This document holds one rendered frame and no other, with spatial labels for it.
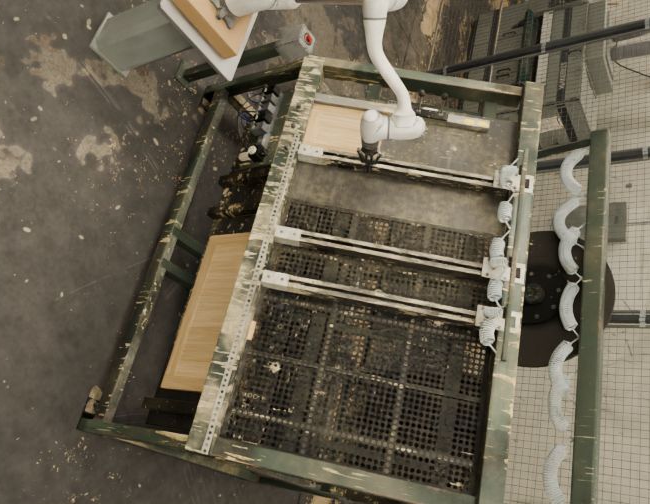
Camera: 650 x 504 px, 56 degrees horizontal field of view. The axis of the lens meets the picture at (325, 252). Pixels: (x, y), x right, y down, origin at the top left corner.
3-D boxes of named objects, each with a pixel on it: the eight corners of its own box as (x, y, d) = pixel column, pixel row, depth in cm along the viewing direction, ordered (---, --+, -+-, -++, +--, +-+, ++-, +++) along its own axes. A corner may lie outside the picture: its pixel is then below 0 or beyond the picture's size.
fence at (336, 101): (316, 97, 342) (315, 92, 338) (488, 125, 331) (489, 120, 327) (313, 104, 340) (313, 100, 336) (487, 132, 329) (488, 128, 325)
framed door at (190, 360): (213, 237, 359) (210, 235, 357) (288, 230, 328) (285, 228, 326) (163, 388, 322) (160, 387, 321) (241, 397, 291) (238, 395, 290)
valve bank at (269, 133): (247, 80, 342) (281, 71, 328) (262, 96, 352) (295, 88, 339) (221, 154, 322) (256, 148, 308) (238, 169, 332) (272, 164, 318)
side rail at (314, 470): (221, 440, 272) (216, 436, 262) (471, 498, 259) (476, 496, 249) (216, 458, 269) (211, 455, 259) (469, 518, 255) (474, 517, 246)
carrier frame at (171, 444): (206, 85, 396) (310, 55, 349) (319, 197, 495) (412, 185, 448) (75, 429, 307) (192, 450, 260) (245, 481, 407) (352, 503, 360)
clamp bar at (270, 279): (267, 271, 298) (260, 250, 277) (514, 320, 284) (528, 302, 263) (261, 290, 294) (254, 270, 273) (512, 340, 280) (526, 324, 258)
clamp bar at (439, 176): (302, 148, 328) (299, 120, 306) (528, 187, 314) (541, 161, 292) (297, 164, 324) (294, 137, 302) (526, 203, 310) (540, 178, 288)
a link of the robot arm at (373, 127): (359, 145, 286) (387, 145, 286) (360, 124, 272) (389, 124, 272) (359, 126, 291) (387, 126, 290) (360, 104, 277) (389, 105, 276)
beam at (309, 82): (306, 66, 359) (304, 53, 349) (326, 69, 358) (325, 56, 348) (189, 453, 270) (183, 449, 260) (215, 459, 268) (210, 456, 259)
